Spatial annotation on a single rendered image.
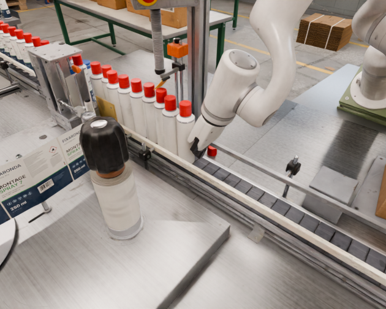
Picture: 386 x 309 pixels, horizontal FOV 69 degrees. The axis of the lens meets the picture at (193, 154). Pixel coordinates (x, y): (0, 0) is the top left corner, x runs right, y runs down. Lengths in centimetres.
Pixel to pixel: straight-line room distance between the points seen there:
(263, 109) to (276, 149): 47
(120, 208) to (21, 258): 26
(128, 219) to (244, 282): 30
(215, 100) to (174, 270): 38
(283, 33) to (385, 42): 49
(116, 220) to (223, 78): 38
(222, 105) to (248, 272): 39
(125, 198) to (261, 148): 58
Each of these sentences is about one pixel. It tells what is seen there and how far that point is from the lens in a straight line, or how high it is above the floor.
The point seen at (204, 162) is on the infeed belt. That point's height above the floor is 88.
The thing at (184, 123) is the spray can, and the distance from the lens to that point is 76.
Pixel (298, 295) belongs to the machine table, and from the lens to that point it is 72.
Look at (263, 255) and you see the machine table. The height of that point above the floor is 83.
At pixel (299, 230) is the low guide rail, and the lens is 71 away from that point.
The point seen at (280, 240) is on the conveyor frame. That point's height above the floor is 86.
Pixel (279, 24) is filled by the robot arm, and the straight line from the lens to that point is 58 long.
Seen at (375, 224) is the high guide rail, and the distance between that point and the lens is 73.
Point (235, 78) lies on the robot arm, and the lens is 58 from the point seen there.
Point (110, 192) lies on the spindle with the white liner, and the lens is 58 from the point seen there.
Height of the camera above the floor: 146
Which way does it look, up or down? 40 degrees down
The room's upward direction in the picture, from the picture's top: straight up
